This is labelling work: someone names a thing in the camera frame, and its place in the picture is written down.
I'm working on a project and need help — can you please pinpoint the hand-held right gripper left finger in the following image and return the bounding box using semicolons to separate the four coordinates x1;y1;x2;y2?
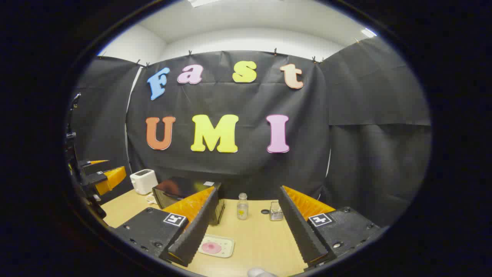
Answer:
113;187;219;267

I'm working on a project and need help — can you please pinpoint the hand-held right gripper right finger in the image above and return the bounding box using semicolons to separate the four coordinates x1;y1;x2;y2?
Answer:
278;185;382;269

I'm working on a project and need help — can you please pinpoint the cream square plate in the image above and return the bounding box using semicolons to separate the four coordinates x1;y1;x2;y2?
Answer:
198;234;235;259

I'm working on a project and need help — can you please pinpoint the black electric oven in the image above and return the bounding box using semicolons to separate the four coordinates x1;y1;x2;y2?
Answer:
152;177;225;225

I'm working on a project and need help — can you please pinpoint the white toaster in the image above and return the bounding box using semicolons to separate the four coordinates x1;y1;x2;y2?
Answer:
130;169;159;195

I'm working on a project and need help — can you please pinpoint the clear glass cup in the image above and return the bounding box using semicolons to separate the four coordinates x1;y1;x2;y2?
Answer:
269;201;284;221

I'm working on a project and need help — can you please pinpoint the clear glass bottle yellow label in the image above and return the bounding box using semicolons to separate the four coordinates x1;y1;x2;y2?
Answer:
236;193;249;220

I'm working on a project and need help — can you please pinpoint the black backdrop cloth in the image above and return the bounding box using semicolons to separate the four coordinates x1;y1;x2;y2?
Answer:
69;37;432;227

